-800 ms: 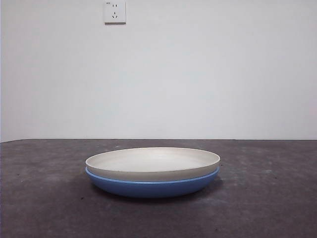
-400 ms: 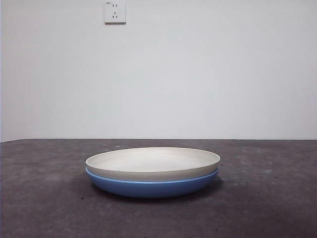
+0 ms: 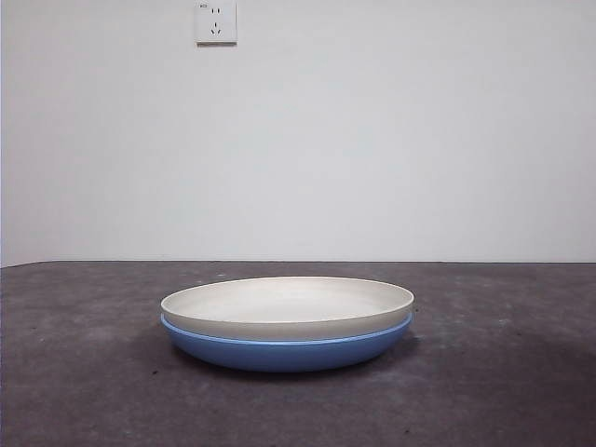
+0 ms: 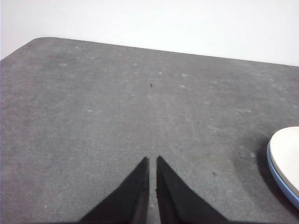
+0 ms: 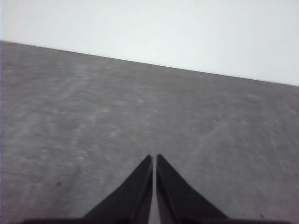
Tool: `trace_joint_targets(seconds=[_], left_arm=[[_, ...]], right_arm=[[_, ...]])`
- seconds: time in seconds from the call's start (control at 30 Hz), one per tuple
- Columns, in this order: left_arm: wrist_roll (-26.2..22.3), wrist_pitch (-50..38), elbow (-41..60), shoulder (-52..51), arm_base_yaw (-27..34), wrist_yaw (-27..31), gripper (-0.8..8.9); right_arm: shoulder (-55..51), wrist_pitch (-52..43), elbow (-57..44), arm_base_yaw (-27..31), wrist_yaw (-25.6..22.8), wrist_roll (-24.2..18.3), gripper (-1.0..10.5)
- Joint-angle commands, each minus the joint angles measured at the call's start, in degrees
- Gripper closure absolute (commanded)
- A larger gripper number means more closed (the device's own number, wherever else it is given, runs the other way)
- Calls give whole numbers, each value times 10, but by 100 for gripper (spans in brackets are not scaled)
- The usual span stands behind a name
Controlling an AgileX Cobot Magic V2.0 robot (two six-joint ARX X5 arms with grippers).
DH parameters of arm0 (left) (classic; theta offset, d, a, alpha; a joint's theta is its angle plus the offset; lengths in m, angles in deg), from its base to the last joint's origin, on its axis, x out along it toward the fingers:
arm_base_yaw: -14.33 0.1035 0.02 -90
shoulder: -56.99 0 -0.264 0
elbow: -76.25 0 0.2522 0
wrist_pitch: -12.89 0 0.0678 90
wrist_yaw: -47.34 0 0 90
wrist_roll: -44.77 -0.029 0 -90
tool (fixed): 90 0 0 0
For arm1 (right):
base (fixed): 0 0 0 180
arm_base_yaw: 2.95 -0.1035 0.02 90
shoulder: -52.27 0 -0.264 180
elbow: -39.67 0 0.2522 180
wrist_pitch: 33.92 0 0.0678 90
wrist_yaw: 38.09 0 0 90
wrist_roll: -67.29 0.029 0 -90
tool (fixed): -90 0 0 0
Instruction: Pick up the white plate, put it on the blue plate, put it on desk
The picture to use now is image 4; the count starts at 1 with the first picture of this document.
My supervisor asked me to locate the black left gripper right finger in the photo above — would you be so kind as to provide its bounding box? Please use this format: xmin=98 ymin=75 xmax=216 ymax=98
xmin=156 ymin=155 xmax=229 ymax=224

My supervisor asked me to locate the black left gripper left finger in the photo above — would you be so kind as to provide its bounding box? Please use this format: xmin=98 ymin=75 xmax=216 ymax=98
xmin=79 ymin=156 xmax=150 ymax=224

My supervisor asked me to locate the blue round plate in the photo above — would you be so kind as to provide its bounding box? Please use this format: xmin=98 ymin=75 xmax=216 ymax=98
xmin=266 ymin=140 xmax=299 ymax=210

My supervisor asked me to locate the white round plate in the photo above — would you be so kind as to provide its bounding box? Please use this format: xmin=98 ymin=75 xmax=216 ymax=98
xmin=268 ymin=126 xmax=299 ymax=194

